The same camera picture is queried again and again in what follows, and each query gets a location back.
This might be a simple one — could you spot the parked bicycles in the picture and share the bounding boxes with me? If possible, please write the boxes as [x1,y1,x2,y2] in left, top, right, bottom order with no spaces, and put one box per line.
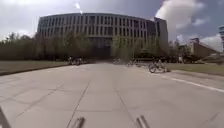
[112,58,139,68]
[66,56,85,66]

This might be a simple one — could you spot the grey concrete slab pavement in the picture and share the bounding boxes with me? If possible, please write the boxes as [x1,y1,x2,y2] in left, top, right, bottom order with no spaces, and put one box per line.
[0,62,224,128]

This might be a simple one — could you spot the row of trees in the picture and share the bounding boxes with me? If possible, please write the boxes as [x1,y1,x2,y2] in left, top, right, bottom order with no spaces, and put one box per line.
[110,35,191,64]

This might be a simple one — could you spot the large curved grey building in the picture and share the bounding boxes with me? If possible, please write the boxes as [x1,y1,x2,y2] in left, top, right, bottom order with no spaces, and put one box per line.
[36,12,170,61]

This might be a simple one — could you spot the bicycle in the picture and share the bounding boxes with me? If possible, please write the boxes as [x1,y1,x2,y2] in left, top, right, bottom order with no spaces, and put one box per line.
[147,59,170,74]

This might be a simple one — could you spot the robot's own part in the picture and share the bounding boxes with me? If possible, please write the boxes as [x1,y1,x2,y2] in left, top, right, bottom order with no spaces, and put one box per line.
[73,116,86,128]
[135,115,151,128]

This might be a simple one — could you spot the dense trees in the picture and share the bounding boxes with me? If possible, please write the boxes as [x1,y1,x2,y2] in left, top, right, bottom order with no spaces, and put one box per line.
[0,31,93,62]

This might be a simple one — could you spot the grass strip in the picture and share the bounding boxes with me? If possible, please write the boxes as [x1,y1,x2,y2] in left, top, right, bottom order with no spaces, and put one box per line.
[0,59,73,76]
[138,61,224,77]

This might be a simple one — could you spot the low brown building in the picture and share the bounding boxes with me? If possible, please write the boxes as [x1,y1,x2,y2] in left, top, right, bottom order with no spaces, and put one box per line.
[189,37,221,60]

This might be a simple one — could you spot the pale glass building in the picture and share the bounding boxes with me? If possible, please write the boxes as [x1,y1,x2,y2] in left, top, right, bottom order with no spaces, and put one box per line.
[218,25,224,53]

